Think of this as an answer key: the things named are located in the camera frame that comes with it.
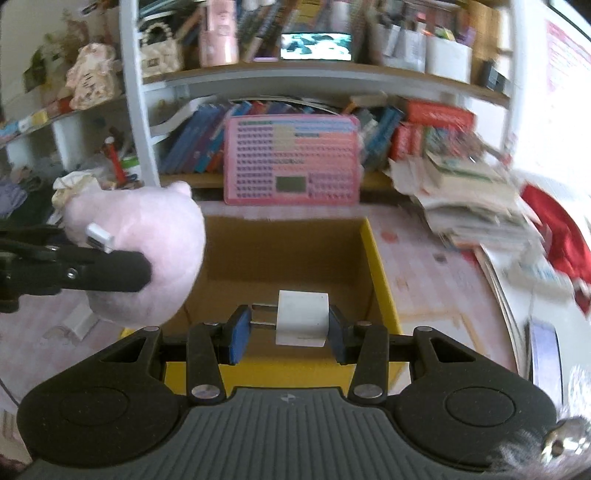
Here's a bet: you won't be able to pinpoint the yellow cardboard box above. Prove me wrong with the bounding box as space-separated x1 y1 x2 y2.
121 216 403 398

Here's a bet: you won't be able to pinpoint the red white pen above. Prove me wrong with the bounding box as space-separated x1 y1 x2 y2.
104 137 126 186

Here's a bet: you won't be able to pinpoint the floral cloth doll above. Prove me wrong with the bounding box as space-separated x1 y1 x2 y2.
65 42 118 110

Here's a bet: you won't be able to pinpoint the pink wall poster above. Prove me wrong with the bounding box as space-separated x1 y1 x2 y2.
545 18 591 125

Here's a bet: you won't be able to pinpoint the pink plush toy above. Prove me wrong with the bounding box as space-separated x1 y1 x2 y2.
62 181 207 329

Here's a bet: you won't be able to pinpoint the white charger plug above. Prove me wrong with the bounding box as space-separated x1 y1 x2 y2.
252 290 329 350

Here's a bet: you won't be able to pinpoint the pink keypad learning tablet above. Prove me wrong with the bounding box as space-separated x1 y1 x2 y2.
223 114 361 205

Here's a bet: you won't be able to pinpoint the row of blue books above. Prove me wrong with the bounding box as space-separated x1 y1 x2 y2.
159 102 252 175

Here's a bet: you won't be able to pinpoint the dark clothes pile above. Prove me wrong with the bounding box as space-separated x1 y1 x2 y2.
0 175 61 227

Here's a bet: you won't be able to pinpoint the small pink rectangular case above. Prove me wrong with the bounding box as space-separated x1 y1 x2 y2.
62 307 100 342

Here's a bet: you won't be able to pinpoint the white wooden bookshelf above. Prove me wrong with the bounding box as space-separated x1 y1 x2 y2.
0 0 520 204

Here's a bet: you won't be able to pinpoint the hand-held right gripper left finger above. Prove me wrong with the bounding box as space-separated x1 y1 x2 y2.
92 305 254 401

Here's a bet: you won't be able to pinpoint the white pen holder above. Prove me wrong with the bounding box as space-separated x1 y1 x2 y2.
425 34 474 84

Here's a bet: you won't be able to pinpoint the open white book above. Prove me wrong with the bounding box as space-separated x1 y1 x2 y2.
152 99 204 136

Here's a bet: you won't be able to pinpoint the pink cylindrical humidifier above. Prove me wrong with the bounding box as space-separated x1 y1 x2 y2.
198 0 240 66

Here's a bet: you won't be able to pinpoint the pink checked tablecloth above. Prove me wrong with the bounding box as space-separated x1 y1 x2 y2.
0 200 532 416

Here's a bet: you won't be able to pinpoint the red thick books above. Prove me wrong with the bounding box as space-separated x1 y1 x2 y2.
390 99 476 160

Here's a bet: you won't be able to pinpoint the stack of papers and books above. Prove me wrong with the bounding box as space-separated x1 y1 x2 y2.
390 148 548 252

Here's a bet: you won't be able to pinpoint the cream quilted pearl handbag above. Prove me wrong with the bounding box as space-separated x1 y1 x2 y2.
139 23 182 77

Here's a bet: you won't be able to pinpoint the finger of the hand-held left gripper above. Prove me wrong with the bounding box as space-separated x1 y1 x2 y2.
0 225 68 252
21 247 153 295

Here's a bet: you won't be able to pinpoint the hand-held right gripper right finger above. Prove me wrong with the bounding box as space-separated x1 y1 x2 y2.
327 307 483 401

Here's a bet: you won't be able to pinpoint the red cloth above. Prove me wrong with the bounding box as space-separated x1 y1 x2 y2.
519 182 591 319

